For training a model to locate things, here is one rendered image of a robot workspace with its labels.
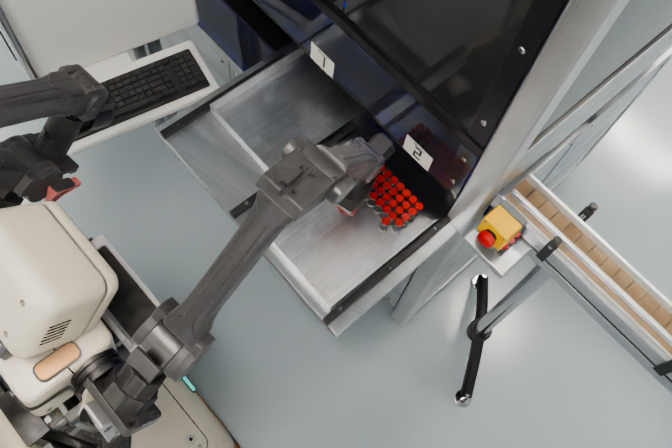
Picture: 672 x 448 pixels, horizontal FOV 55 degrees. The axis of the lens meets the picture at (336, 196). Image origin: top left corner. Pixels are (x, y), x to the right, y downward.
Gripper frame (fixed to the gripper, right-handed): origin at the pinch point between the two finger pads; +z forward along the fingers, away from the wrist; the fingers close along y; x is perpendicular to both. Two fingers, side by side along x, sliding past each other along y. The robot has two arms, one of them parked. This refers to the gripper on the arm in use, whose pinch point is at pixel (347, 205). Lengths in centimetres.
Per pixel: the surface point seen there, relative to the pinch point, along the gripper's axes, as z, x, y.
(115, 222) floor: 93, 83, -18
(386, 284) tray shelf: 4.2, -17.9, -9.6
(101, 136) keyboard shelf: 13, 66, -17
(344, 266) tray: 4.1, -7.5, -11.8
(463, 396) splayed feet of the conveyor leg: 85, -57, 2
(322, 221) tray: 4.3, 3.3, -5.4
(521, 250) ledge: 4.1, -40.2, 17.1
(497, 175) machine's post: -26.1, -25.3, 12.2
